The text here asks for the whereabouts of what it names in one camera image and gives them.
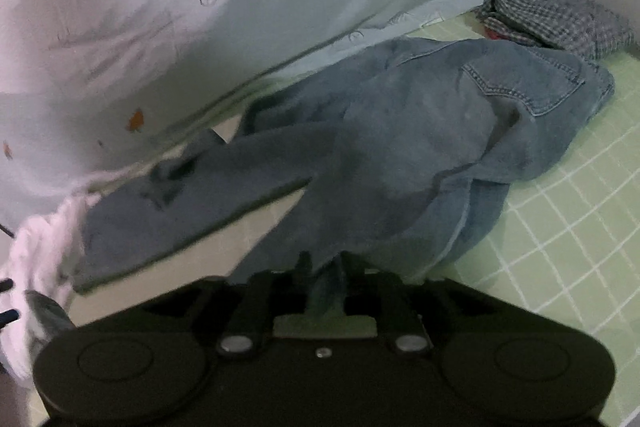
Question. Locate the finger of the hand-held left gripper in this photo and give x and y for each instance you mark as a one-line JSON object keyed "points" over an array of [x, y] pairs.
{"points": [[7, 317], [4, 285]]}

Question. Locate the green grid bed sheet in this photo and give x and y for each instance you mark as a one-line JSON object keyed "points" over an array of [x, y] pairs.
{"points": [[575, 207]]}

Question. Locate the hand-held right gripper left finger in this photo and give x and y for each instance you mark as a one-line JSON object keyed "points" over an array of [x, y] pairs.
{"points": [[302, 265]]}

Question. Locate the grey cloth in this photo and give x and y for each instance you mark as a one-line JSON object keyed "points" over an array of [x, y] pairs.
{"points": [[47, 313]]}

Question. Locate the checkered shirt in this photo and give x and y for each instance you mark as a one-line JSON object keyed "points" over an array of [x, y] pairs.
{"points": [[555, 14]]}

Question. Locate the blue denim jeans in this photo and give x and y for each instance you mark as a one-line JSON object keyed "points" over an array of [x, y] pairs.
{"points": [[400, 132]]}

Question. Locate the white cloth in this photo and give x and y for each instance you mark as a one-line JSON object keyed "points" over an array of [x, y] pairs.
{"points": [[45, 247]]}

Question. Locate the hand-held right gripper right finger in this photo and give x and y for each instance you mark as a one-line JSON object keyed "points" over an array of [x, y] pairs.
{"points": [[353, 265]]}

